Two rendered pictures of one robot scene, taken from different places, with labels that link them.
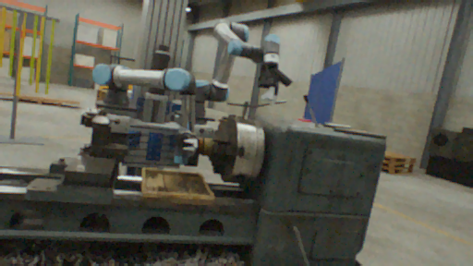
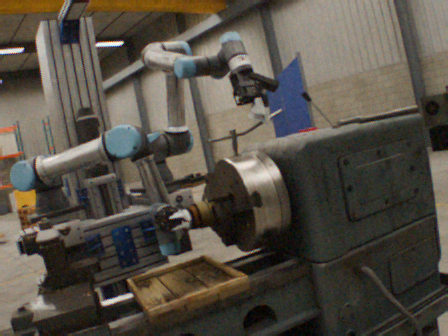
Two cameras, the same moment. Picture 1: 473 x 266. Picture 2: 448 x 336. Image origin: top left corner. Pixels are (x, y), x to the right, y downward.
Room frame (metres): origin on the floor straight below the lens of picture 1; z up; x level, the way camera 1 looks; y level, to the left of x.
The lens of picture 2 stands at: (0.17, 0.13, 1.30)
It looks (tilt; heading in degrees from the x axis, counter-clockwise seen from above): 5 degrees down; 352
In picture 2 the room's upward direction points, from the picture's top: 12 degrees counter-clockwise
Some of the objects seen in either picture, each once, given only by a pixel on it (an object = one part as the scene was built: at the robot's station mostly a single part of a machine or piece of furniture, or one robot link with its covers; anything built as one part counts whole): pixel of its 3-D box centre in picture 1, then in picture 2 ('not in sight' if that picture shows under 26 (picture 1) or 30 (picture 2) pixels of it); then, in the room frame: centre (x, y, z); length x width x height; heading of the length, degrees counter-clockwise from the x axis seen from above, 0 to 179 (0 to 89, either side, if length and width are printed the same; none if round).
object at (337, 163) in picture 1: (308, 162); (338, 179); (1.64, -0.39, 1.06); 0.59 x 0.48 x 0.39; 108
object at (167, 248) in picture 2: (182, 152); (169, 238); (1.70, 0.27, 0.98); 0.11 x 0.08 x 0.11; 172
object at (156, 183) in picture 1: (175, 185); (182, 283); (1.42, 0.24, 0.89); 0.36 x 0.30 x 0.04; 18
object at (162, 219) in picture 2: (186, 140); (170, 218); (1.53, 0.24, 1.08); 0.12 x 0.09 x 0.08; 17
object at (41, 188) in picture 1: (80, 175); (54, 320); (1.30, 0.63, 0.90); 0.47 x 0.30 x 0.06; 18
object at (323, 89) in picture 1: (314, 114); (290, 131); (8.12, -1.88, 1.18); 4.12 x 0.80 x 2.35; 176
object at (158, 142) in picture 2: (199, 90); (151, 147); (2.11, 0.29, 1.33); 0.13 x 0.12 x 0.14; 117
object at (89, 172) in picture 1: (94, 163); (64, 297); (1.33, 0.59, 0.95); 0.43 x 0.17 x 0.05; 18
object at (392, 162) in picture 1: (389, 162); not in sight; (8.54, -4.26, 0.22); 1.25 x 0.86 x 0.44; 127
